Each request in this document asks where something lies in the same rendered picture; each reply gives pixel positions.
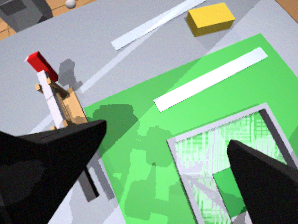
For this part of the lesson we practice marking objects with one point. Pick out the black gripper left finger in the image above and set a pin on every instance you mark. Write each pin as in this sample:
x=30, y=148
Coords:
x=38, y=170

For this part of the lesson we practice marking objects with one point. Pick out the yellow rectangular block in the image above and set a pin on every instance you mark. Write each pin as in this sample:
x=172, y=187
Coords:
x=209, y=19

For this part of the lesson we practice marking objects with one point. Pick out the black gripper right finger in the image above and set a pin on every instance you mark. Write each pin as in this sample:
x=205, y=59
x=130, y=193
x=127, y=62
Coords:
x=269, y=188

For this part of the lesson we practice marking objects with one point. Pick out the white flat bar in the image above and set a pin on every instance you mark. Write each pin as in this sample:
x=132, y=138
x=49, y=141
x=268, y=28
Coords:
x=200, y=83
x=145, y=28

